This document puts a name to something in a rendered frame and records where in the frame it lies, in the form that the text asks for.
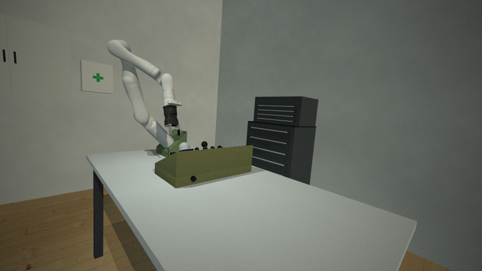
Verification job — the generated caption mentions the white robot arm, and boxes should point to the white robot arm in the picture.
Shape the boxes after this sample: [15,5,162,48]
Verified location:
[107,40,175,148]

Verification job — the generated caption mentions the olive green control panel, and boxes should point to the olive green control panel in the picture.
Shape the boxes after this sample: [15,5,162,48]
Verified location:
[155,141,253,188]

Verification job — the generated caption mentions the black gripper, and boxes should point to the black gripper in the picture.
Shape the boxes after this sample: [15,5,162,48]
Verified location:
[163,97,182,136]

